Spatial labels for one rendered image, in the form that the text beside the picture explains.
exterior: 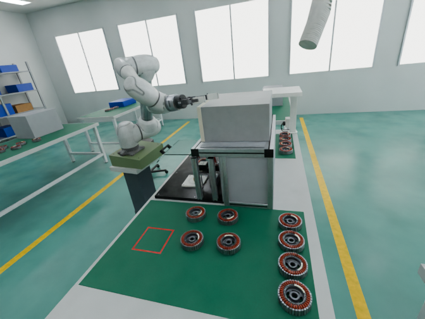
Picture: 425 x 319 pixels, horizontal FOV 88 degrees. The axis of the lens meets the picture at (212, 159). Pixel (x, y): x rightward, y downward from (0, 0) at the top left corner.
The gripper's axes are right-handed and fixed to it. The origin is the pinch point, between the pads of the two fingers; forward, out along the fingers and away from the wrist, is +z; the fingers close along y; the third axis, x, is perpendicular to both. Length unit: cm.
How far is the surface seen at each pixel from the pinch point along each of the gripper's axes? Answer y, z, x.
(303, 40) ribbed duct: -130, 27, 29
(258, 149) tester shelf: -4.1, 20.7, -28.4
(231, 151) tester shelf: -0.6, 7.1, -28.5
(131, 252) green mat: 48, -29, -63
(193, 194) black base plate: -2, -26, -58
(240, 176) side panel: -3.7, 8.8, -44.0
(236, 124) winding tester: -11.0, 7.3, -16.5
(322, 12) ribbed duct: -139, 41, 47
